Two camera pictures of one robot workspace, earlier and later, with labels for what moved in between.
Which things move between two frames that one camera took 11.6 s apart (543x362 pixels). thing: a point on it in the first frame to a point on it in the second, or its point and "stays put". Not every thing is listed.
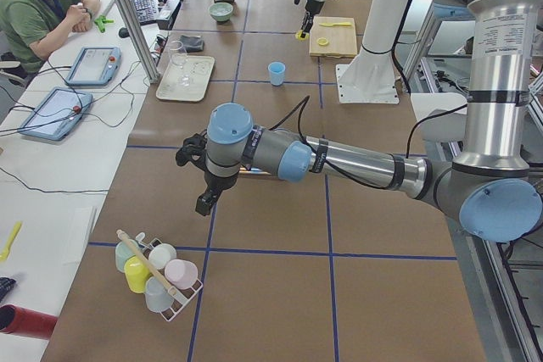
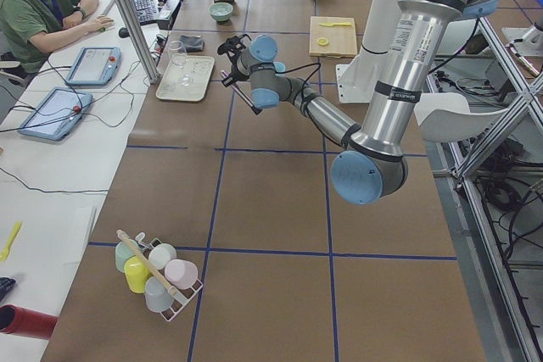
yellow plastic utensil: [3, 255] stays put
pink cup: [181, 274] stays put
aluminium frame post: [150, 71] stays put
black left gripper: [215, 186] to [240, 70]
